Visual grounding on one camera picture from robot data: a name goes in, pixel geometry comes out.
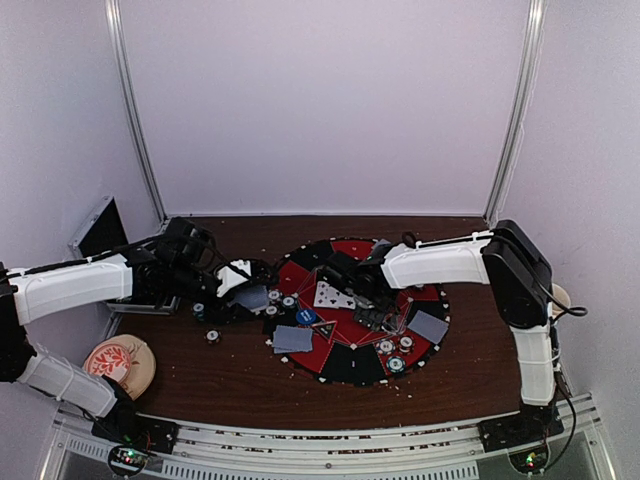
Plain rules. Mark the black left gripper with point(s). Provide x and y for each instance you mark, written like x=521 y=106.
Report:
x=228 y=314

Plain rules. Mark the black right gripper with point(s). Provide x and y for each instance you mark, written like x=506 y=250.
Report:
x=370 y=317

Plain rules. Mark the green blue chip stack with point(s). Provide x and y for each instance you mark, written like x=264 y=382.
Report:
x=199 y=312

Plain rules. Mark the brown red chip stack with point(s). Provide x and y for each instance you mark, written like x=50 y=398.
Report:
x=213 y=336

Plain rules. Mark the blue orange poker chip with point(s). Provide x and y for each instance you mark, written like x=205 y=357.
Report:
x=385 y=347

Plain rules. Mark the brown white poker chip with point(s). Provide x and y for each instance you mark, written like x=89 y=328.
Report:
x=406 y=345

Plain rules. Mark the green blue poker chip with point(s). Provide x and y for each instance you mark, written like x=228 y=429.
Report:
x=395 y=364

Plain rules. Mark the face-up black clubs card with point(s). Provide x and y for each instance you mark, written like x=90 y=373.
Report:
x=327 y=296

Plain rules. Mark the grey cards seat nine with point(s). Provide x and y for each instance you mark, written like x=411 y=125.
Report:
x=428 y=327

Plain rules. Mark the grey cards seat two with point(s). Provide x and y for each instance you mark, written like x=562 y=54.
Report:
x=287 y=339

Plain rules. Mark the grey cards seat six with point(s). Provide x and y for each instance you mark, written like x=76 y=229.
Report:
x=380 y=244

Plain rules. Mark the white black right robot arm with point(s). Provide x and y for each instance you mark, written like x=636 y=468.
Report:
x=520 y=278

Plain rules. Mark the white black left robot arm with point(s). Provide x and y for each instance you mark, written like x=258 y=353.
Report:
x=183 y=261

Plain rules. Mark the clear dealer button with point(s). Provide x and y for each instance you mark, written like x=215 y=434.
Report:
x=393 y=325

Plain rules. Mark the red black triangle marker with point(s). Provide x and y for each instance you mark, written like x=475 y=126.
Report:
x=326 y=330

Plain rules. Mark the round red black poker mat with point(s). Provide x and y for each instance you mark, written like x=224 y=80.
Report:
x=351 y=357

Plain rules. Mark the blue small blind button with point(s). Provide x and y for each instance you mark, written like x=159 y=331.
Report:
x=306 y=317

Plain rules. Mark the beige red patterned bowl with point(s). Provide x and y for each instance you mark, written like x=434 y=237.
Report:
x=126 y=359

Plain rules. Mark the aluminium poker case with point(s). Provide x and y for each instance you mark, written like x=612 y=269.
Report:
x=103 y=230

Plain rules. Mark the beige ceramic mug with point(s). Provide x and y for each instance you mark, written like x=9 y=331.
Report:
x=561 y=299

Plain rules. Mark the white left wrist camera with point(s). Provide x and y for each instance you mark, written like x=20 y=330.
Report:
x=235 y=274

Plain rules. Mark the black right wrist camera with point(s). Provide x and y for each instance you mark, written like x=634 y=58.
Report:
x=340 y=266

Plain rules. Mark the aluminium front rail base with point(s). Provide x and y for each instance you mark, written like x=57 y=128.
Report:
x=453 y=450

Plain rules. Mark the left aluminium frame post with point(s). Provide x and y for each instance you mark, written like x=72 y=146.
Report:
x=133 y=119

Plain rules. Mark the aluminium frame post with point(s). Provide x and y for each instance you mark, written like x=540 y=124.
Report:
x=525 y=84
x=133 y=119

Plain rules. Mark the right aluminium frame post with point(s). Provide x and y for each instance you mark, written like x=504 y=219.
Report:
x=525 y=84

